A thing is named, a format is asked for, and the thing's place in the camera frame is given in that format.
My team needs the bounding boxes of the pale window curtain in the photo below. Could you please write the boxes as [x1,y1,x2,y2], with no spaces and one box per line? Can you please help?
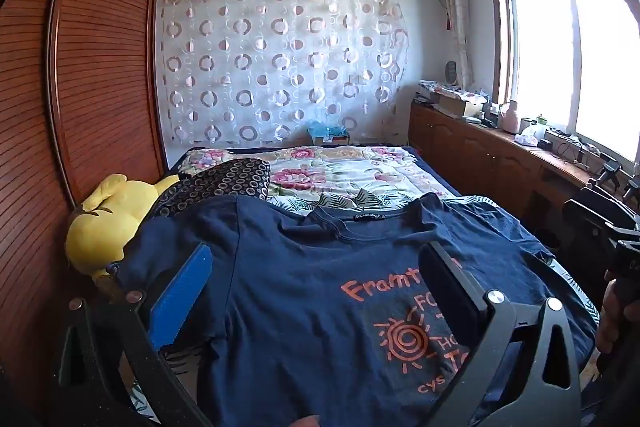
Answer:
[437,0,476,92]

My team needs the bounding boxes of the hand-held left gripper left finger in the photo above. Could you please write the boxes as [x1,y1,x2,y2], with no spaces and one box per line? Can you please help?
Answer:
[50,242,216,427]

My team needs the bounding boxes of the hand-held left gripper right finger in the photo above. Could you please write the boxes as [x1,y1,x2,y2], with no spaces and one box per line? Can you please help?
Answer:
[419,241,583,427]

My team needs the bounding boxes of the floral quilt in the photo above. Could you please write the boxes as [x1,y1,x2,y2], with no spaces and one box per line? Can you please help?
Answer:
[167,146,463,200]

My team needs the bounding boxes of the person's right hand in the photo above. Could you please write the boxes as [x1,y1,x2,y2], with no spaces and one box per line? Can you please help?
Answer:
[595,277,626,355]

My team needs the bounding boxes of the wooden framed window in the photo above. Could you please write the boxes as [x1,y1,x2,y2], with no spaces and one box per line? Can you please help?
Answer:
[487,0,640,168]

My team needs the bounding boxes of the wooden louvered wardrobe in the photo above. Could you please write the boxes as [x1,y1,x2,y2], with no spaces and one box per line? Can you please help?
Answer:
[0,0,168,408]

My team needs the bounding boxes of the open cardboard box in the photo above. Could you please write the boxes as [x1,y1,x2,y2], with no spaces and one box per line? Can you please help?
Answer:
[440,94,486,118]

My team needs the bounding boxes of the dark ring-patterned pillow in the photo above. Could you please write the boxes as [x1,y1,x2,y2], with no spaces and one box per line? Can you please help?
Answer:
[150,158,272,220]

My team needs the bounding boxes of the sheer circle-patterned curtain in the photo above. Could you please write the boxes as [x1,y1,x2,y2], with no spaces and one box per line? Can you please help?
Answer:
[157,0,406,146]

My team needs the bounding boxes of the pink bottle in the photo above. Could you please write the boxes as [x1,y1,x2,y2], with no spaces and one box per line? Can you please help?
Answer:
[501,99,521,134]

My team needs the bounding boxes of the navy printed t-shirt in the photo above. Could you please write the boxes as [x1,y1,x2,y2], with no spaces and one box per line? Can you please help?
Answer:
[117,192,598,427]

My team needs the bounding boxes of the leaf print bedsheet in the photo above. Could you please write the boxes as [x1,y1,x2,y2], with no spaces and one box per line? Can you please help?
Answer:
[120,189,601,427]

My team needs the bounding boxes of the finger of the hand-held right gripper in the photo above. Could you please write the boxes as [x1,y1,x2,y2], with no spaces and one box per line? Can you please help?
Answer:
[562,199,640,238]

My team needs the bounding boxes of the yellow plush toy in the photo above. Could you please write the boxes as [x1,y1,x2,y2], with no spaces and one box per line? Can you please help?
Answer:
[66,173,181,280]

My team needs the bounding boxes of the black clamp stands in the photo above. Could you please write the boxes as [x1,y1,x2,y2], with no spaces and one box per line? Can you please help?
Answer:
[587,162,640,202]

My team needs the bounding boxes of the long wooden cabinet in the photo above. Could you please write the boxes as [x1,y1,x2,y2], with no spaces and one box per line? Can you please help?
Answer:
[409,99,640,228]

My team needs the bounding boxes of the cardboard box by bed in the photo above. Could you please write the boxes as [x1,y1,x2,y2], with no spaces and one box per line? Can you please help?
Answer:
[306,129,351,146]

